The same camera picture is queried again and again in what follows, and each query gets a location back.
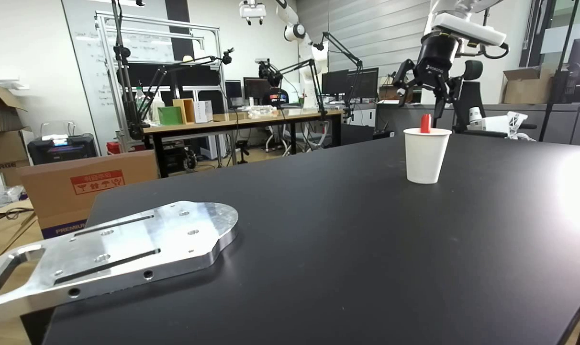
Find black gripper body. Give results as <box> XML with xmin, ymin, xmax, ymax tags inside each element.
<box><xmin>415</xmin><ymin>31</ymin><xmax>457</xmax><ymax>90</ymax></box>

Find red marker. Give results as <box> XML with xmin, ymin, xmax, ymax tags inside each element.
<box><xmin>419</xmin><ymin>113</ymin><xmax>432</xmax><ymax>134</ymax></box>

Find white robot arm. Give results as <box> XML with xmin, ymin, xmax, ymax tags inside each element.
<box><xmin>392</xmin><ymin>0</ymin><xmax>509</xmax><ymax>123</ymax></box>

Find white paper cup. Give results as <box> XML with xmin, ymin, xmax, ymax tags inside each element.
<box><xmin>403</xmin><ymin>129</ymin><xmax>451</xmax><ymax>184</ymax></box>

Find black office chair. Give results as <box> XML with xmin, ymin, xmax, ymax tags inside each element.
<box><xmin>449</xmin><ymin>60</ymin><xmax>482</xmax><ymax>132</ymax></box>

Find black computer monitor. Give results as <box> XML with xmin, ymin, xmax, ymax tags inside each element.
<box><xmin>321</xmin><ymin>67</ymin><xmax>378</xmax><ymax>98</ymax></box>

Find cardboard box on cabinet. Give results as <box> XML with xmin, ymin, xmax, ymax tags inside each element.
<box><xmin>501</xmin><ymin>67</ymin><xmax>553</xmax><ymax>106</ymax></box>

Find green box on desk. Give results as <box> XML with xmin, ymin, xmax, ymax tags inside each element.
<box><xmin>158</xmin><ymin>106</ymin><xmax>183</xmax><ymax>125</ymax></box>

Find wooden workbench desk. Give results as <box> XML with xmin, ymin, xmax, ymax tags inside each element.
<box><xmin>143</xmin><ymin>109</ymin><xmax>342</xmax><ymax>178</ymax></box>

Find black tripod stand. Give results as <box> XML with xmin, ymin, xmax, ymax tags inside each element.
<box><xmin>110</xmin><ymin>0</ymin><xmax>166</xmax><ymax>140</ymax></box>

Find silver metal mounting plate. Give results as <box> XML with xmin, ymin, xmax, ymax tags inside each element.
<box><xmin>0</xmin><ymin>201</ymin><xmax>239</xmax><ymax>320</ymax></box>

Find cardboard box with red label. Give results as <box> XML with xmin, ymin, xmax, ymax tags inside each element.
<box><xmin>17</xmin><ymin>150</ymin><xmax>158</xmax><ymax>238</ymax></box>

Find stacked cardboard boxes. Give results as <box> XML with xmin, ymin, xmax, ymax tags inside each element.
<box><xmin>0</xmin><ymin>86</ymin><xmax>26</xmax><ymax>169</ymax></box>

